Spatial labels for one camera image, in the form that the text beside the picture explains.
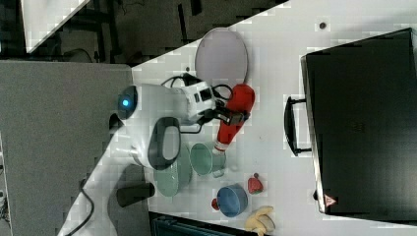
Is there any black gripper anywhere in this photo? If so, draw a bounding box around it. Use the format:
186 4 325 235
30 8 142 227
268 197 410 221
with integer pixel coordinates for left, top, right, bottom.
214 99 250 126

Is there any red felt ketchup bottle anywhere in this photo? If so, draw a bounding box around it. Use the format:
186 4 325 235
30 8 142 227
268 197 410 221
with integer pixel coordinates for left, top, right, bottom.
214 84 255 152

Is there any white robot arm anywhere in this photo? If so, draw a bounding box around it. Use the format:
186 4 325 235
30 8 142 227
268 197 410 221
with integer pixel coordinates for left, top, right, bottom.
57 82 250 236

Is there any green metal pot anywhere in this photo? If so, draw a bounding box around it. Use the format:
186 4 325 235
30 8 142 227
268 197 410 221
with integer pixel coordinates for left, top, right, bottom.
190 143 226 178

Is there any grey oval plate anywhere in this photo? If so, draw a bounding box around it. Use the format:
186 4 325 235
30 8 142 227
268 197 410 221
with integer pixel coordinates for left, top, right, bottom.
195 28 248 88

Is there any red strawberry toy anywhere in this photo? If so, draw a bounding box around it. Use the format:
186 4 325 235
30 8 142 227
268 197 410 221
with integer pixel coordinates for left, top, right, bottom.
248 173 264 195

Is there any blue bowl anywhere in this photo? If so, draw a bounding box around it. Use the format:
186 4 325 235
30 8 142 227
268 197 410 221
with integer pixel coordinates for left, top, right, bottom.
216 184 248 217

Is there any small red fruit toy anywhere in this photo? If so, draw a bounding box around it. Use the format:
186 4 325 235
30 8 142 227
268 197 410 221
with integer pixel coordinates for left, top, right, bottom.
211 199 219 210

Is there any yellow banana toy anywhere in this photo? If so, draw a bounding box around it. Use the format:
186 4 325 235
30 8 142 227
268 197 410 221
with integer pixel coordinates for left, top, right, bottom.
244 206 275 236

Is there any black cylinder holder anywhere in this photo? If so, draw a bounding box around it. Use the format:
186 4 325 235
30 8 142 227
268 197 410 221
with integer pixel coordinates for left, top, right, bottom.
109 113 124 135

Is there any black oven appliance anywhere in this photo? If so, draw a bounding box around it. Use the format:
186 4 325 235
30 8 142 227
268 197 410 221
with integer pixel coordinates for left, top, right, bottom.
301 29 417 225

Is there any black cylinder cup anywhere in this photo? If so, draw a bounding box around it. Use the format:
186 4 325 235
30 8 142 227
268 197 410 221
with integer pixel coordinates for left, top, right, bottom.
116 183 155 207

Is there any black oven handle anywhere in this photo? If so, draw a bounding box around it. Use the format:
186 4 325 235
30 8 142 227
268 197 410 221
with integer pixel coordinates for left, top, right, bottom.
284 96 312 156

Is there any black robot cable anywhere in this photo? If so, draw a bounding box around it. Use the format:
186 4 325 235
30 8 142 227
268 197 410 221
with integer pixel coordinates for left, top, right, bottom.
63 178 96 236

